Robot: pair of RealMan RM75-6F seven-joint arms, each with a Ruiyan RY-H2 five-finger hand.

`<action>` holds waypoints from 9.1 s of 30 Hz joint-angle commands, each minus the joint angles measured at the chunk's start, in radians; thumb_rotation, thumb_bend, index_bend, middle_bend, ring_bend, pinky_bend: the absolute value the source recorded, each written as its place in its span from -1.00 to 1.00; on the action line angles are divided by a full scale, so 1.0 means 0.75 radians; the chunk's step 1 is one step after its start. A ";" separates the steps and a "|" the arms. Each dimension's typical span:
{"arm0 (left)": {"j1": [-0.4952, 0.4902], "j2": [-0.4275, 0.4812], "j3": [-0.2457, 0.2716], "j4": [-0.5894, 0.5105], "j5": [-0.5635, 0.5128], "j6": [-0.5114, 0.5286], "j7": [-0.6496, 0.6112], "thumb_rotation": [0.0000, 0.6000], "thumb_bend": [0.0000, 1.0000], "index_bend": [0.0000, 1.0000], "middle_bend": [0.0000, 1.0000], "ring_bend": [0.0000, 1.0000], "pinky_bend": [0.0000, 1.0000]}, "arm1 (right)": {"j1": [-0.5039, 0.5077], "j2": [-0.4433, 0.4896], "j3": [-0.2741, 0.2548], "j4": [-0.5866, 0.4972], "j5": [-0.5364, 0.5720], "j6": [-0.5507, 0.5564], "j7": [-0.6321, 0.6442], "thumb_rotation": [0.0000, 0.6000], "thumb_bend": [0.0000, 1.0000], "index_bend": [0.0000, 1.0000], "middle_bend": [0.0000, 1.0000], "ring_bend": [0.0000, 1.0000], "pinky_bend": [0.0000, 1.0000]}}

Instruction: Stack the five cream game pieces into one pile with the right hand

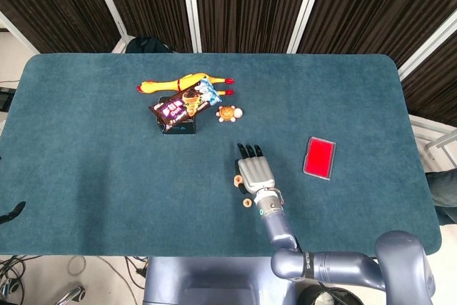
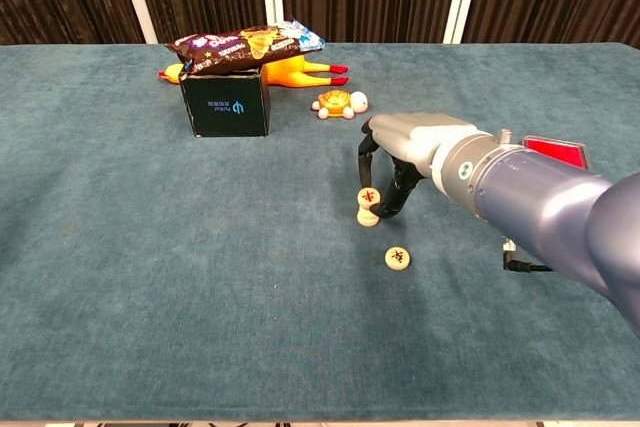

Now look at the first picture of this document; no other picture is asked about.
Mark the orange turtle toy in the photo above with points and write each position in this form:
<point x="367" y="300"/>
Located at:
<point x="226" y="114"/>

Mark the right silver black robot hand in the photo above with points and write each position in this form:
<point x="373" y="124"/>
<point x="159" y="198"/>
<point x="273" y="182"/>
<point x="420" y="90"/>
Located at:
<point x="255" y="173"/>

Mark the cream chess piece black character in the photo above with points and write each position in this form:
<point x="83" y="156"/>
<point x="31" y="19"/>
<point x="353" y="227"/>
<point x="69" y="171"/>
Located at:
<point x="247" y="203"/>

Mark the black waste bin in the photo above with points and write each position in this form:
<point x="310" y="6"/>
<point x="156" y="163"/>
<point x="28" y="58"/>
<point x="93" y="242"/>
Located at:
<point x="314" y="298"/>

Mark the chrome chair base leg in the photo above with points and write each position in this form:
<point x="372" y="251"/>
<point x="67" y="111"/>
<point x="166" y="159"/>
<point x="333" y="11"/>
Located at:
<point x="73" y="292"/>

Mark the red card in clear case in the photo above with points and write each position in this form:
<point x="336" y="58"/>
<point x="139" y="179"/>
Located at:
<point x="319" y="158"/>

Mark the yellow rubber chicken toy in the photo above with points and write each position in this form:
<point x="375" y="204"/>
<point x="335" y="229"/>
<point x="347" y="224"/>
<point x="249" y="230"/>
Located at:
<point x="157" y="86"/>

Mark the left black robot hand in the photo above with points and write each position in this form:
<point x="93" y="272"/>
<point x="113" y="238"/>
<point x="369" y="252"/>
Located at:
<point x="16" y="210"/>

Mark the white metal rack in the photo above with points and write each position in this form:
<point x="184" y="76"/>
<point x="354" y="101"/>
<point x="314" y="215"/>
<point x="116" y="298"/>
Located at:
<point x="439" y="139"/>

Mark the blue-grey robot torso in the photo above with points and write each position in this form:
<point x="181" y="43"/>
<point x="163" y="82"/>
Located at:
<point x="214" y="280"/>

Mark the person in blue jeans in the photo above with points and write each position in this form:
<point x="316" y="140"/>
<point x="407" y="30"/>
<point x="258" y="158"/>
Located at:
<point x="444" y="190"/>

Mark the black cardboard box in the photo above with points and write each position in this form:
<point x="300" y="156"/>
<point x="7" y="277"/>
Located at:
<point x="184" y="128"/>

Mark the white partition frame post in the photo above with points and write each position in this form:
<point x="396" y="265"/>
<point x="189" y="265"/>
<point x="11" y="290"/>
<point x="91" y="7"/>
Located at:
<point x="107" y="1"/>
<point x="191" y="5"/>
<point x="18" y="31"/>
<point x="428" y="48"/>
<point x="307" y="5"/>

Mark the black backpack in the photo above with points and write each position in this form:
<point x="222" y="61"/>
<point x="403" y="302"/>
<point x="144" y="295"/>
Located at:
<point x="146" y="46"/>

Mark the teal table cloth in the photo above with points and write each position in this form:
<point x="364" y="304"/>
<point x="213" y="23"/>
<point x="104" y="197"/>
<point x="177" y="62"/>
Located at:
<point x="107" y="176"/>

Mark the brown snack bag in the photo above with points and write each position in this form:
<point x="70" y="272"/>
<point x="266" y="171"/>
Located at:
<point x="178" y="106"/>

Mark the black electronic device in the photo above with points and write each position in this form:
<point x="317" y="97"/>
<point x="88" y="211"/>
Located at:
<point x="4" y="99"/>

